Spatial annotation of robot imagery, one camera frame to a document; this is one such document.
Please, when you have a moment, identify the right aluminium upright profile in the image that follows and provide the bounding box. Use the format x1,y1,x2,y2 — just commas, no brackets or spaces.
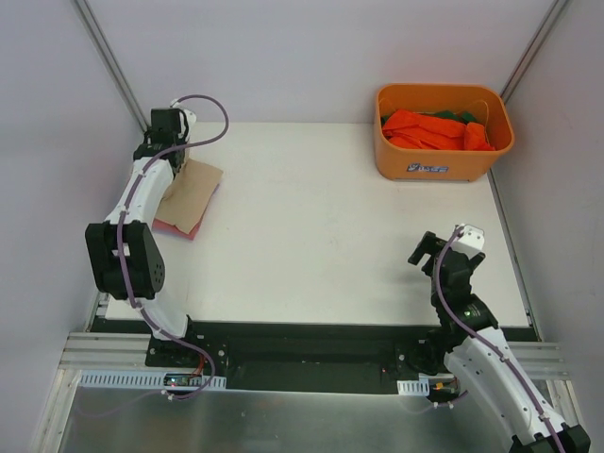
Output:
500,0,574,104

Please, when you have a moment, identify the left white cable duct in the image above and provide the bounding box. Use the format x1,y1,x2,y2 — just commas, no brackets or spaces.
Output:
79,370,227,392

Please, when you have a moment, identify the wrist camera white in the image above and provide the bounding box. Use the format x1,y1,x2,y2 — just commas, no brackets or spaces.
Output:
452,225,485,259
170,99,197,140

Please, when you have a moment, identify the purple cable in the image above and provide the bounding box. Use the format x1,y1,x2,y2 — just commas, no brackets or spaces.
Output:
400,226,565,453
73,93,230,419

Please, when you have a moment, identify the beige t shirt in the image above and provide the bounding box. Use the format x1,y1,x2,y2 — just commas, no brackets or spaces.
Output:
155,159,224,238

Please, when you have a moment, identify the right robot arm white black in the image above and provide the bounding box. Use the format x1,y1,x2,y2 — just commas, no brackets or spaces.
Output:
407,224,591,452

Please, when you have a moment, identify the orange t shirt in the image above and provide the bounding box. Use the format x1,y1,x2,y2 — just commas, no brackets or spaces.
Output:
380,109,495,151

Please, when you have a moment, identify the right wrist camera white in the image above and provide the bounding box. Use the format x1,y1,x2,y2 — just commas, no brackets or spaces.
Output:
452,225,485,259

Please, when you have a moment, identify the white cable duct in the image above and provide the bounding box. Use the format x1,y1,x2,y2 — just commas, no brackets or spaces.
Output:
396,378,430,397
79,370,227,392

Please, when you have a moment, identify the aluminium frame rail front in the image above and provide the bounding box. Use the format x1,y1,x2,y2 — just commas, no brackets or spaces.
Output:
59,332,570,380

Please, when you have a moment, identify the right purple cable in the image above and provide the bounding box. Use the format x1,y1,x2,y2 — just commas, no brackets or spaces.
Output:
400,226,565,453

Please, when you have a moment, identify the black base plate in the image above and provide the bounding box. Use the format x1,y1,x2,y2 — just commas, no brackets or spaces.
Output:
89,316,480,395

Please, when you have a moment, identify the orange plastic basket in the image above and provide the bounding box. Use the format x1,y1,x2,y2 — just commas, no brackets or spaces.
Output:
374,83,514,181

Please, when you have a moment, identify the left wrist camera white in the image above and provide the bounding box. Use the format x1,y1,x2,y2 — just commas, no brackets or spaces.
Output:
170,99,197,140

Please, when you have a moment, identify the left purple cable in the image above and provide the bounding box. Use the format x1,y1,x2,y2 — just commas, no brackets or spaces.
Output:
73,93,230,419

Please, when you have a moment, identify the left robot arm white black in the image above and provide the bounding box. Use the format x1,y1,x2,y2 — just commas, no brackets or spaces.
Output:
85,107,200,367

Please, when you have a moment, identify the aluminium upright profile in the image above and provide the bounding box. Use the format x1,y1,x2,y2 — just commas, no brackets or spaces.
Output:
500,0,574,104
71,0,149,132

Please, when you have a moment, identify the folded pink t shirt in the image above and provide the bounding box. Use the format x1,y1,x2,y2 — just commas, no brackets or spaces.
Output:
153,190,213,241

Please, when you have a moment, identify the left aluminium upright profile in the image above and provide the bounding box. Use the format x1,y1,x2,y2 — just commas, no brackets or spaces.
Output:
71,0,149,132

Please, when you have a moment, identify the right white cable duct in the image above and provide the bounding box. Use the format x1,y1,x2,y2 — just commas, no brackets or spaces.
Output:
396,378,430,397

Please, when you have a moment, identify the green t shirt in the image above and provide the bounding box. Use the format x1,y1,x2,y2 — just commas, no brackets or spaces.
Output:
381,108,477,125

